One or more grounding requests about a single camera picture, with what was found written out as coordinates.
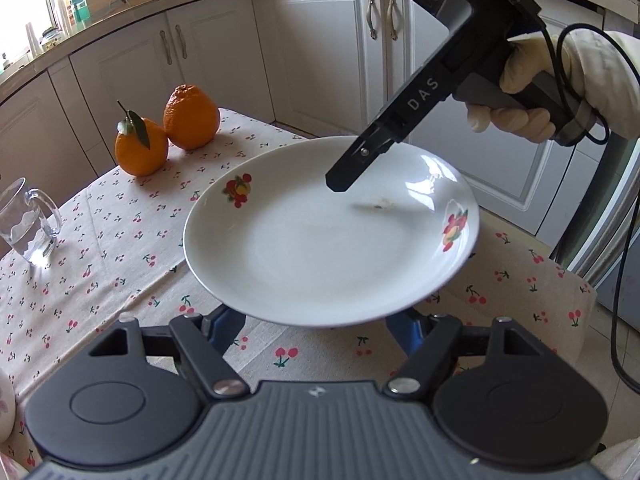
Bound right gloved hand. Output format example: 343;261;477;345
454;29;597;145

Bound white sleeve forearm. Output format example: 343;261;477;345
563;28;639;140

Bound glass water mug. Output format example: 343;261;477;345
0;177;62;268

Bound white fruit plate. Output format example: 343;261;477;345
183;136;480;327

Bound orange with leaf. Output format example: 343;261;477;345
114;102;168;177

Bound cherry print tablecloth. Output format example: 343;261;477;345
1;110;608;479

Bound bumpy orange tangerine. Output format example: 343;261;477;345
163;84;221;151

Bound white kitchen cabinets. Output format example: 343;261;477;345
1;0;604;245

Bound white floral bowl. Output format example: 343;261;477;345
0;370;16;443

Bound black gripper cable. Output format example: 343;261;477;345
529;0;640;396

